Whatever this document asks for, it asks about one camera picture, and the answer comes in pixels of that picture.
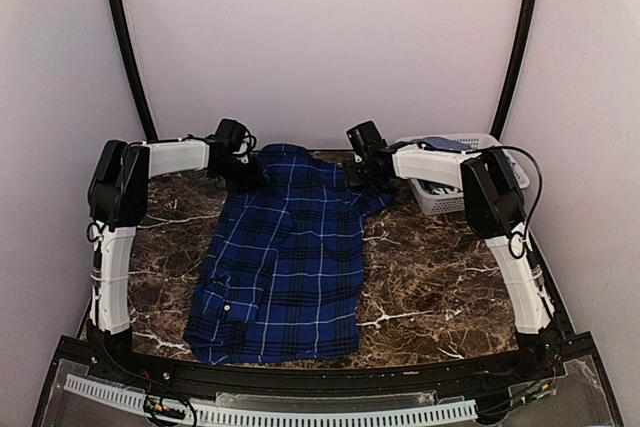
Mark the blue plaid long sleeve shirt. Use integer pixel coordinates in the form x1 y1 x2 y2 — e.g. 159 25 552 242
184 144 395 365

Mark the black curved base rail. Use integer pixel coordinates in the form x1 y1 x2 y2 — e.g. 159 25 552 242
55 333 595 398

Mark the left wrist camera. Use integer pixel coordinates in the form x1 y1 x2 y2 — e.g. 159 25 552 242
205 119 257 166

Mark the white plastic laundry basket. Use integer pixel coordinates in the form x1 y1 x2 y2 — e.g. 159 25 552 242
394 132 531 216

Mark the black frame post left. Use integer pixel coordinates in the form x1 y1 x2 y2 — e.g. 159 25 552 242
108 0 159 141

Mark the black frame post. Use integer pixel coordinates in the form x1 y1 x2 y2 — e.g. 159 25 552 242
108 0 159 141
490 0 536 139

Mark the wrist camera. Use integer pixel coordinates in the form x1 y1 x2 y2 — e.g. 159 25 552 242
205 119 257 166
346 120 387 162

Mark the black white garment in basket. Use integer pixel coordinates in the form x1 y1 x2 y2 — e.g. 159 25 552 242
420 181 461 195

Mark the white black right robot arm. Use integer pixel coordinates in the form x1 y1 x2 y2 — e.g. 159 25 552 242
345 139 561 381

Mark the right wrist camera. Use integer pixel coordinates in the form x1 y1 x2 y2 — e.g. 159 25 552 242
346 120 387 162

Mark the blue small-check shirt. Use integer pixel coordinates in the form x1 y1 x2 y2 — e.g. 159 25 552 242
414 133 530 186

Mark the black frame post right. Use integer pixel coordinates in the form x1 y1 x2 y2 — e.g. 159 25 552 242
490 0 536 139

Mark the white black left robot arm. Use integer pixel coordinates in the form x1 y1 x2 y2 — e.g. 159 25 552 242
86 119 261 383

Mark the white slotted cable duct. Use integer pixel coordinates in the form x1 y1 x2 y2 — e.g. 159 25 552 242
63 374 478 426

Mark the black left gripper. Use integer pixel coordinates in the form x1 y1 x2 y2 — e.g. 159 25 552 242
214 156 268 194

